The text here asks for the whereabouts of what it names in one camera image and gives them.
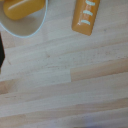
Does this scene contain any white ceramic bowl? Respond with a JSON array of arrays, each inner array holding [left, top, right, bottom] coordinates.
[[0, 0, 49, 39]]

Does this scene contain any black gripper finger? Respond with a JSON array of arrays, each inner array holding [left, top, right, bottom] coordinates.
[[0, 31, 6, 73]]

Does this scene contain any orange block with white stripes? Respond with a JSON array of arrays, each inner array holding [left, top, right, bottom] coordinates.
[[71, 0, 101, 37]]

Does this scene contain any orange hot dog toy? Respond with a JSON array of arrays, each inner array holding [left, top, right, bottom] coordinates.
[[2, 0, 46, 21]]

